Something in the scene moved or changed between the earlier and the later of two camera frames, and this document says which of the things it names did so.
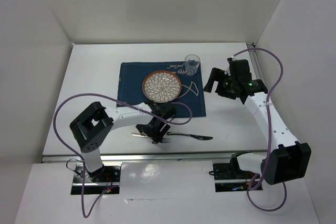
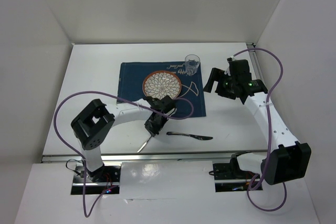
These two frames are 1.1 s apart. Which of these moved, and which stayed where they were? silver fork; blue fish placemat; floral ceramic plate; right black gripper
Moved: silver fork
Stayed: blue fish placemat; right black gripper; floral ceramic plate
